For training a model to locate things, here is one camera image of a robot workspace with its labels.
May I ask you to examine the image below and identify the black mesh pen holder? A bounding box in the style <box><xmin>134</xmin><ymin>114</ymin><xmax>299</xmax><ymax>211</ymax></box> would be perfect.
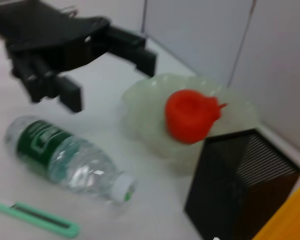
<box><xmin>184</xmin><ymin>128</ymin><xmax>300</xmax><ymax>240</ymax></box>

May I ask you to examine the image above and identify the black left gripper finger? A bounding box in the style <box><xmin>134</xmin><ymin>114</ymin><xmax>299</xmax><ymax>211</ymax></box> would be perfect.
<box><xmin>94</xmin><ymin>24</ymin><xmax>158</xmax><ymax>79</ymax></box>

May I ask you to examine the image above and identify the clear bottle with green label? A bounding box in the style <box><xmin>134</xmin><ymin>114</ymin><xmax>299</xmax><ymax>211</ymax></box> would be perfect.
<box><xmin>3</xmin><ymin>115</ymin><xmax>138</xmax><ymax>205</ymax></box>

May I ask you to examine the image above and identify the yellow plastic bin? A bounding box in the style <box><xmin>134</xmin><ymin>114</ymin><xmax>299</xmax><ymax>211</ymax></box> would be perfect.
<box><xmin>251</xmin><ymin>182</ymin><xmax>300</xmax><ymax>240</ymax></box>

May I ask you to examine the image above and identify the mint green utility knife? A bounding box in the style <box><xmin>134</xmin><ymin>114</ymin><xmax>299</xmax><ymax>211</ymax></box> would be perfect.
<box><xmin>0</xmin><ymin>191</ymin><xmax>80</xmax><ymax>239</ymax></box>

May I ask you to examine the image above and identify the pale green glass fruit plate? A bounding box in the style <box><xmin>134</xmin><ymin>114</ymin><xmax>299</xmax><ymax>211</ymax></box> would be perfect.
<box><xmin>119</xmin><ymin>72</ymin><xmax>261</xmax><ymax>177</ymax></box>

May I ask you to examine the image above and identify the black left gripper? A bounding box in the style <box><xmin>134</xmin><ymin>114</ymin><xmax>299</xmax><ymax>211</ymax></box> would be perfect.
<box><xmin>0</xmin><ymin>0</ymin><xmax>111</xmax><ymax>115</ymax></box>

